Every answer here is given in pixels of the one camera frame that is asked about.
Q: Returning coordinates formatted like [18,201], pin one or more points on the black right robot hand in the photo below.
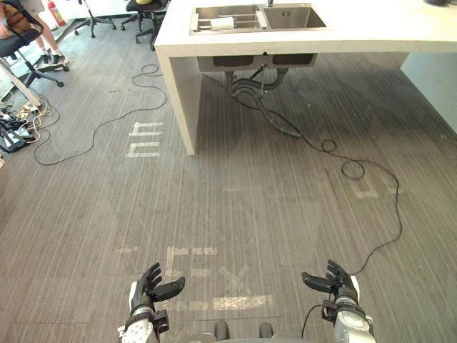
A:
[335,282]

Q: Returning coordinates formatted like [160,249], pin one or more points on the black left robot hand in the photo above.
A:
[146,287]

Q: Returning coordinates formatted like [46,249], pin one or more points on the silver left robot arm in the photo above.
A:
[141,327]

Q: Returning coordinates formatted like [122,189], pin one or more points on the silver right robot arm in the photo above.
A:
[351,321]

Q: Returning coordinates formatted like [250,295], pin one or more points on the white cup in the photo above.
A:
[222,24]

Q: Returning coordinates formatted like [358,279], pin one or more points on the stainless steel double sink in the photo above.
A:
[258,18]

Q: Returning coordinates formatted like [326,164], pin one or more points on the sink dish rack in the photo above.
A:
[228,22]

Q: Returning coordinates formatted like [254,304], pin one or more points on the dark robot right foot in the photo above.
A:
[266,330]

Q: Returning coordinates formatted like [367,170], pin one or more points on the dark robot foot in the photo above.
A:
[266,330]
[221,330]

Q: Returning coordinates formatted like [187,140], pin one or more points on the dark robot left foot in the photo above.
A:
[221,330]

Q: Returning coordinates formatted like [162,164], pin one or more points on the grey drain pipes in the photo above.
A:
[260,96]

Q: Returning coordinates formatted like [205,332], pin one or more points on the white kitchen island counter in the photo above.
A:
[307,39]

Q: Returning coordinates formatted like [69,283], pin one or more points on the black office chair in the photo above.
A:
[93,19]
[25,39]
[144,16]

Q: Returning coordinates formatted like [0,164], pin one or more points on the person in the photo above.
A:
[43,28]

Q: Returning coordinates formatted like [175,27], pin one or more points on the red fire extinguisher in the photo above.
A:
[57,13]

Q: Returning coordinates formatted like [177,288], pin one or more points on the black bowl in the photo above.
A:
[436,1]

